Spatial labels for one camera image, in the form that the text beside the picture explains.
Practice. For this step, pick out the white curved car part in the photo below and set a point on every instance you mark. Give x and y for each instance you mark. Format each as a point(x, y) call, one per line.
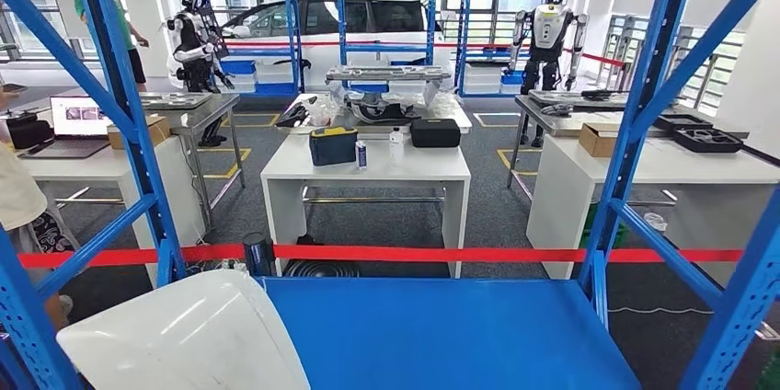
point(183, 338)

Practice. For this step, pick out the white desk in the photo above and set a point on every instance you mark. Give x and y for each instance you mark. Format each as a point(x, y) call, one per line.
point(670, 168)
point(67, 169)
point(365, 177)

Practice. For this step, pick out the black equipment case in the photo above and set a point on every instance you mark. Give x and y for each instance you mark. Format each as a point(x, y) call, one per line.
point(27, 131)

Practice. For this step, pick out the open laptop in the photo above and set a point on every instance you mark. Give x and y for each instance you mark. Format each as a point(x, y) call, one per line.
point(76, 116)

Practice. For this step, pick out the white black humanoid robot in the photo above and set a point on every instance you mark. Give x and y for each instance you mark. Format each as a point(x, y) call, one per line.
point(192, 40)
point(548, 28)

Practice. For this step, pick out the black car part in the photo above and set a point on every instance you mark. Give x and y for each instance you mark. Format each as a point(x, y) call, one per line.
point(378, 112)

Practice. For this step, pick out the small blue-label bottle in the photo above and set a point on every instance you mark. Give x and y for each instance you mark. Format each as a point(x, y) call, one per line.
point(361, 156)

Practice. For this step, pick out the black stanchion post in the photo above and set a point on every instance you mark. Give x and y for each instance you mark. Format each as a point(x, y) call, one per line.
point(257, 253)

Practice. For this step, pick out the person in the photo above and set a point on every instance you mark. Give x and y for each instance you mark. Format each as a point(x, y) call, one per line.
point(129, 40)
point(15, 192)

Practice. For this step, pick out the steel workbench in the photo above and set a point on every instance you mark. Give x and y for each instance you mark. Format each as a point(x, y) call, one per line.
point(560, 122)
point(201, 113)

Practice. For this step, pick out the clear plastic bottle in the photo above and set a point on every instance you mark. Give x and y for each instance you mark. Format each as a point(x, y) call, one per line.
point(396, 146)

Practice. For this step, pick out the grey metal car part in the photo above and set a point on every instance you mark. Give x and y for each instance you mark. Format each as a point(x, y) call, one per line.
point(177, 101)
point(390, 73)
point(573, 99)

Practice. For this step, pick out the red barrier belt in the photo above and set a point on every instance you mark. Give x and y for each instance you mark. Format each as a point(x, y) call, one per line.
point(426, 253)
point(390, 44)

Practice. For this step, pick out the white car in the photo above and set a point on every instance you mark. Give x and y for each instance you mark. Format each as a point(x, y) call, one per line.
point(378, 15)

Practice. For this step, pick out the blue storage bin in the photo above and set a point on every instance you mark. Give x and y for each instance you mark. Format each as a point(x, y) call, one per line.
point(237, 67)
point(513, 77)

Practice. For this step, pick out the blue yellow tool bag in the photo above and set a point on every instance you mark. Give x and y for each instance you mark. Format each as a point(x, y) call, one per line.
point(332, 146)

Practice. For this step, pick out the metal railing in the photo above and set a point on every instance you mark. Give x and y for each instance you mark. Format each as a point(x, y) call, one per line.
point(701, 70)

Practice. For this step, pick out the black moulded tray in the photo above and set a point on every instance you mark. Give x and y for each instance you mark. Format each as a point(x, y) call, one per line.
point(682, 121)
point(707, 140)

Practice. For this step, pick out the cardboard box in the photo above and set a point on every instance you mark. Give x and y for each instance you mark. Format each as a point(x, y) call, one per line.
point(159, 130)
point(594, 140)

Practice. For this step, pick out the black carry case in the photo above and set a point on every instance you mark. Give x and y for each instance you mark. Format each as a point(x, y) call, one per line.
point(435, 133)

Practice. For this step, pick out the green plastic crate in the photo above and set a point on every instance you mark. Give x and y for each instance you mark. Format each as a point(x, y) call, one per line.
point(585, 223)

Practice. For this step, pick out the blue steel shelf rack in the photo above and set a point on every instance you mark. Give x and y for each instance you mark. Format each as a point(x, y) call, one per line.
point(468, 9)
point(451, 326)
point(294, 21)
point(340, 9)

